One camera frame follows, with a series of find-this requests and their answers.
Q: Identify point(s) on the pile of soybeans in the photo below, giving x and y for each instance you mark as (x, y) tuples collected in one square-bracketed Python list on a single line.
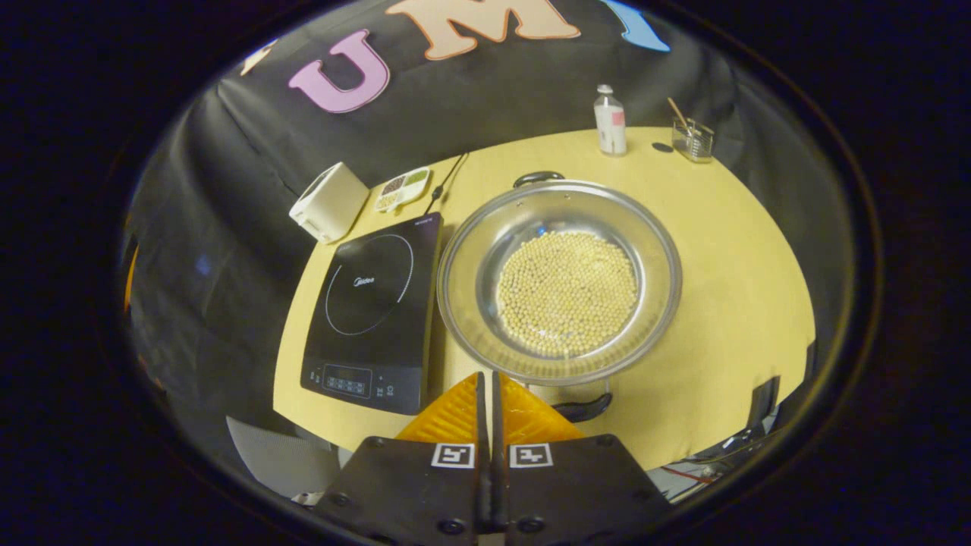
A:
[(569, 296)]

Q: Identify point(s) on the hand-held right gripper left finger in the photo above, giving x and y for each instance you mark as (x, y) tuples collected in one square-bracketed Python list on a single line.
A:
[(410, 493)]

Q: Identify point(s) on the clear glass holder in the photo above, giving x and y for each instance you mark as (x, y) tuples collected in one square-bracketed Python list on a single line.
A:
[(694, 142)]

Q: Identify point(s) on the white divided bean dish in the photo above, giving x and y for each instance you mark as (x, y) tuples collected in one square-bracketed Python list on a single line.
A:
[(402, 189)]

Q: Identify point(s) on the black backdrop cloth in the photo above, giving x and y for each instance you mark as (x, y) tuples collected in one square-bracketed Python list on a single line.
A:
[(493, 91)]

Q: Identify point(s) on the white toaster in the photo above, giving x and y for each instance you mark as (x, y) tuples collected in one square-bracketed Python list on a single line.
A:
[(330, 203)]

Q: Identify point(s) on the wooden stick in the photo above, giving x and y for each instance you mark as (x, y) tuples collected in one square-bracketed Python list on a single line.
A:
[(677, 111)]

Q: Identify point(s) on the black induction cooktop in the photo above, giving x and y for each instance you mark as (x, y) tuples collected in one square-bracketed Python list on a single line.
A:
[(372, 288)]

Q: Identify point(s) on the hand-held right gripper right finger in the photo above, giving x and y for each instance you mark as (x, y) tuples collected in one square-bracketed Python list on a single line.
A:
[(576, 493)]

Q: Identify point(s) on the clear plastic bottle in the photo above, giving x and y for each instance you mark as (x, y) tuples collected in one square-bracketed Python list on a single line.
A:
[(611, 125)]

